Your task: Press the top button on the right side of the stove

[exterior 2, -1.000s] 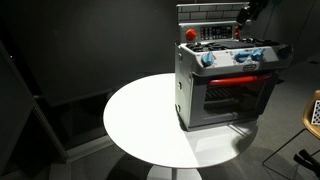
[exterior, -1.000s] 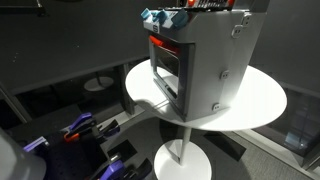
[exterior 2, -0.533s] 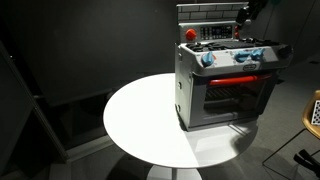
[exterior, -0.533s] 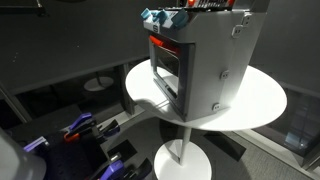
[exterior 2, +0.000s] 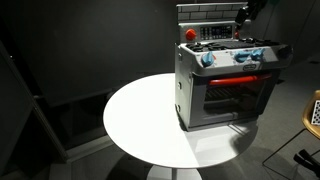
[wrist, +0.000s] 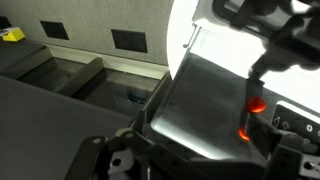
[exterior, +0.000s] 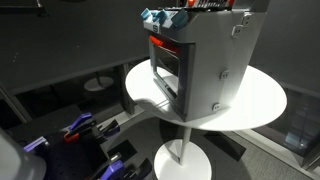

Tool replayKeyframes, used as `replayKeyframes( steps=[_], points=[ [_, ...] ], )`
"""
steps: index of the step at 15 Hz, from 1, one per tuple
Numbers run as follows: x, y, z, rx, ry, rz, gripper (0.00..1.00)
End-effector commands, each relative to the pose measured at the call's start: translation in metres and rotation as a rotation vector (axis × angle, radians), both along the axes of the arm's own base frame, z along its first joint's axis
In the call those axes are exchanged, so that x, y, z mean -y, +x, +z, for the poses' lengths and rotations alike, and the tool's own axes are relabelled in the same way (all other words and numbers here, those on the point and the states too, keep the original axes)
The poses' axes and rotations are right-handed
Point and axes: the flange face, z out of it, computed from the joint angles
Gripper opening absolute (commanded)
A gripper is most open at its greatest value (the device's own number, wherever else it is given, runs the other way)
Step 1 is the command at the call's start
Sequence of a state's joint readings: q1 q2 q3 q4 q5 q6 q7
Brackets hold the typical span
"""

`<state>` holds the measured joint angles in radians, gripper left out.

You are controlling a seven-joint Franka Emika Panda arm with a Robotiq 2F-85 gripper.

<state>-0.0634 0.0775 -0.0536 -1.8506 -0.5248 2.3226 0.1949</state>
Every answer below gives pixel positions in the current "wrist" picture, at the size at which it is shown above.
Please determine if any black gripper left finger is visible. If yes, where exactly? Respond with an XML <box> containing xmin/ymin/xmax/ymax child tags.
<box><xmin>64</xmin><ymin>127</ymin><xmax>158</xmax><ymax>180</ymax></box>

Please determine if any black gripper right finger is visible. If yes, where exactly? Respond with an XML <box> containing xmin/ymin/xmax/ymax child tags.
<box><xmin>245</xmin><ymin>113</ymin><xmax>320</xmax><ymax>180</ymax></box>

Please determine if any small red round button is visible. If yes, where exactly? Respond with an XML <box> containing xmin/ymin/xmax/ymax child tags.
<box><xmin>237</xmin><ymin>125</ymin><xmax>251</xmax><ymax>142</ymax></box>
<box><xmin>246</xmin><ymin>96</ymin><xmax>268</xmax><ymax>115</ymax></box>

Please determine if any grey toy stove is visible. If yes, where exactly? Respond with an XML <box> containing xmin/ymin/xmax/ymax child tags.
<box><xmin>148</xmin><ymin>0</ymin><xmax>320</xmax><ymax>168</ymax></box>

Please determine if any dark recessed bin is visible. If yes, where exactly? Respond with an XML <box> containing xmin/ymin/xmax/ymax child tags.
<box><xmin>0</xmin><ymin>39</ymin><xmax>173</xmax><ymax>180</ymax></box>

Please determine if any yellow box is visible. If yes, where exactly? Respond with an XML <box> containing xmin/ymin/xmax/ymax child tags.
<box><xmin>1</xmin><ymin>26</ymin><xmax>27</xmax><ymax>43</ymax></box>

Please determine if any black square wall panel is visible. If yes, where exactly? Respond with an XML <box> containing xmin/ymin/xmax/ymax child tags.
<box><xmin>39</xmin><ymin>20</ymin><xmax>70</xmax><ymax>41</ymax></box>
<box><xmin>110</xmin><ymin>28</ymin><xmax>149</xmax><ymax>54</ymax></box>

